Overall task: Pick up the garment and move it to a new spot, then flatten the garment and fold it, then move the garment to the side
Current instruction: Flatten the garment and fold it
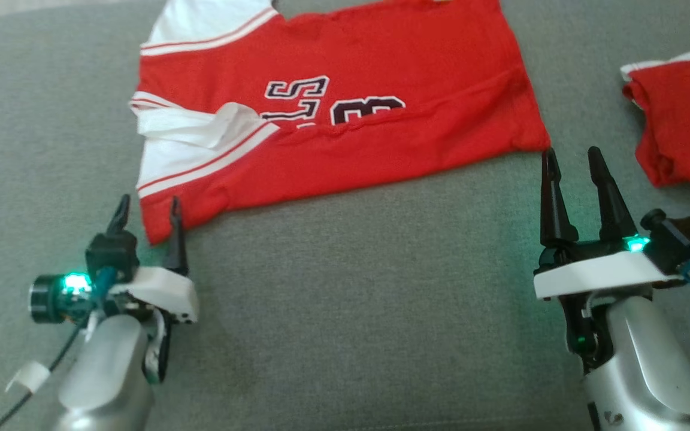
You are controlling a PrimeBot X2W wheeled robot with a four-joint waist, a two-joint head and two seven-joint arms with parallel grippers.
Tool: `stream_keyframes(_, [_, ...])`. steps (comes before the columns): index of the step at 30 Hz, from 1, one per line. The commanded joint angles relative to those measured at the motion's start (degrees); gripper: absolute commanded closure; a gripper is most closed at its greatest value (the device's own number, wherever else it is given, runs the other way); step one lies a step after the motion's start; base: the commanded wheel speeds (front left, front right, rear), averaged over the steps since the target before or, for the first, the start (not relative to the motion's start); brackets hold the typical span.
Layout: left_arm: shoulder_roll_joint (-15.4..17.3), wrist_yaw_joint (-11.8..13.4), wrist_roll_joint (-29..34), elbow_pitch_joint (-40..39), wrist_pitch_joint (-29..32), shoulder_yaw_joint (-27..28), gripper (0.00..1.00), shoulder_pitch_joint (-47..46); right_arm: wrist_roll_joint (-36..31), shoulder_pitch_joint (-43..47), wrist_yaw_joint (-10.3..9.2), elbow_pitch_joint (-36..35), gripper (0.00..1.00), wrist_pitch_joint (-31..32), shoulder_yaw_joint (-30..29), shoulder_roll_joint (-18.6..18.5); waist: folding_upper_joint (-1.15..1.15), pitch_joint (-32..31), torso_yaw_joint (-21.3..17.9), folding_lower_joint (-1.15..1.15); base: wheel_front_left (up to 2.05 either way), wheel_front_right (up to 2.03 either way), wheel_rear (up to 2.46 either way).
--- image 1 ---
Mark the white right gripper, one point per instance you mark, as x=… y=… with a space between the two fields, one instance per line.
x=602 y=275

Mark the red shorts with white stripe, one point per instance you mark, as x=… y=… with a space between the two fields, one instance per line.
x=686 y=120

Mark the red basketball jersey white shoulders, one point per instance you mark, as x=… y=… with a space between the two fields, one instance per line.
x=381 y=149

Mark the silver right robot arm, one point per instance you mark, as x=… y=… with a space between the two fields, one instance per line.
x=638 y=371

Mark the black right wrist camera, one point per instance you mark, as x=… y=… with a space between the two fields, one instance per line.
x=683 y=239

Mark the large grey sofa seat cushion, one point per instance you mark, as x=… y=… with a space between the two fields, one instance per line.
x=351 y=299

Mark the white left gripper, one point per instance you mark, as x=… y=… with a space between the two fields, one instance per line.
x=162 y=293

